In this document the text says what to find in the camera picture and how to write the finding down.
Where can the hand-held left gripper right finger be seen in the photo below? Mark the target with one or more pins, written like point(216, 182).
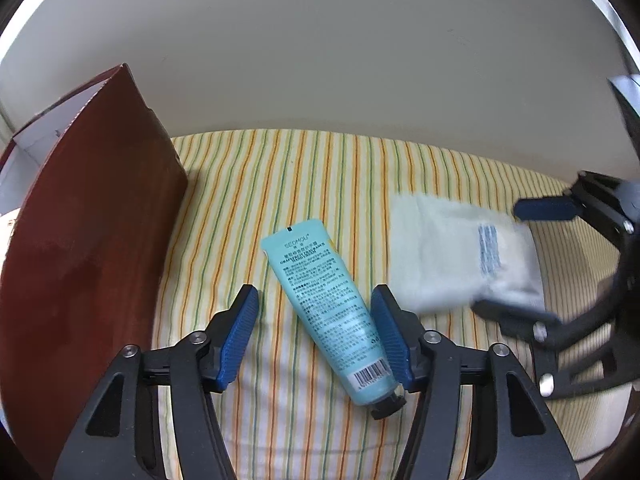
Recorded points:
point(395, 345)

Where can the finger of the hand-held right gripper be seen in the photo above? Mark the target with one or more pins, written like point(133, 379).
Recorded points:
point(520, 316)
point(545, 209)

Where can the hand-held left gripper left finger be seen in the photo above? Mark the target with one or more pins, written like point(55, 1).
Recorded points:
point(240, 340)

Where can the teal hand cream tube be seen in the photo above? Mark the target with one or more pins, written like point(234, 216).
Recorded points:
point(320, 300)

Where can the pale wet wipes packet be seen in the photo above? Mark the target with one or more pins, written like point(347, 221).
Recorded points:
point(440, 255)

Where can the striped tablecloth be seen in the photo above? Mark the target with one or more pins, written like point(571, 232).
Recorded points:
point(310, 180)

